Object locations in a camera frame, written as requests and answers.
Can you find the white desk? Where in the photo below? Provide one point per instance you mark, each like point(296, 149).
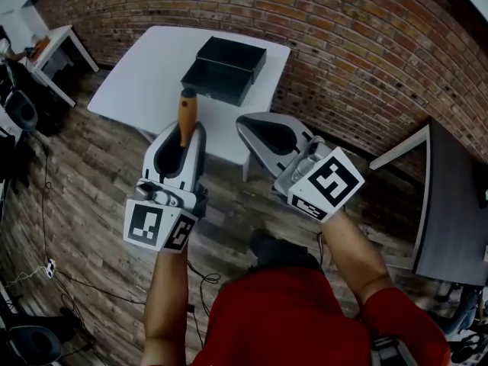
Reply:
point(57, 48)

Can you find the black office chair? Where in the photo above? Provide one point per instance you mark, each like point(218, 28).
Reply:
point(34, 343)
point(23, 111)

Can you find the white power strip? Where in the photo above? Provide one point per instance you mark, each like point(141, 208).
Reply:
point(51, 268)

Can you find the person's right forearm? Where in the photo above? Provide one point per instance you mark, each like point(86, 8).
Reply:
point(354, 257)

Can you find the person's left forearm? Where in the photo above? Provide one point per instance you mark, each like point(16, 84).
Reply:
point(167, 299)

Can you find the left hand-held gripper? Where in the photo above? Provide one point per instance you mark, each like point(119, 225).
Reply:
point(145, 223)

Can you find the grey desk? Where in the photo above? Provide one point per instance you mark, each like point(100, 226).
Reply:
point(450, 204)

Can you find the black box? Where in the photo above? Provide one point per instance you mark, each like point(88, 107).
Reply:
point(213, 80)

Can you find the orange desk item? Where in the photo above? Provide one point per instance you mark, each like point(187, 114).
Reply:
point(41, 46)

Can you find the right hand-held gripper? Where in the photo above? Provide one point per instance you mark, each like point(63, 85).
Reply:
point(331, 183)

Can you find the person's red shirt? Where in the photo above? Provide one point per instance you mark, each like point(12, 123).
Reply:
point(274, 318)

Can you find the white table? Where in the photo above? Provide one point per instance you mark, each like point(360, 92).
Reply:
point(137, 90)

